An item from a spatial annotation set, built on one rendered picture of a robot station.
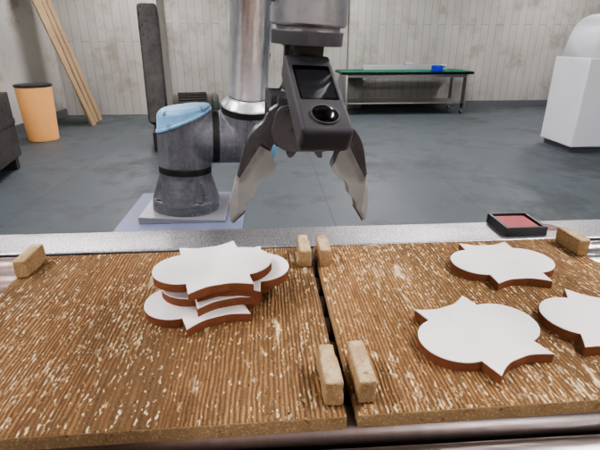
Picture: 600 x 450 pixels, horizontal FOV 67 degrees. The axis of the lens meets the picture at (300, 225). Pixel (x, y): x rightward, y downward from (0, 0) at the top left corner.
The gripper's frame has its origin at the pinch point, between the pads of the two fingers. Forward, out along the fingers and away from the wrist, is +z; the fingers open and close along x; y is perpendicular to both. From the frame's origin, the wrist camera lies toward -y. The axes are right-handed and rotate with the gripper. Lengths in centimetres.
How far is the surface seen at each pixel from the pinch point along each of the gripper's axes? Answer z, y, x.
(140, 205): 21, 60, 27
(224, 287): 7.2, -0.7, 8.4
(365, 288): 10.7, 2.9, -9.9
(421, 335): 8.9, -9.4, -12.0
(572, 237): 6.9, 8.7, -44.3
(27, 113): 104, 590, 245
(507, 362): 8.4, -14.9, -18.4
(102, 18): -9, 827, 191
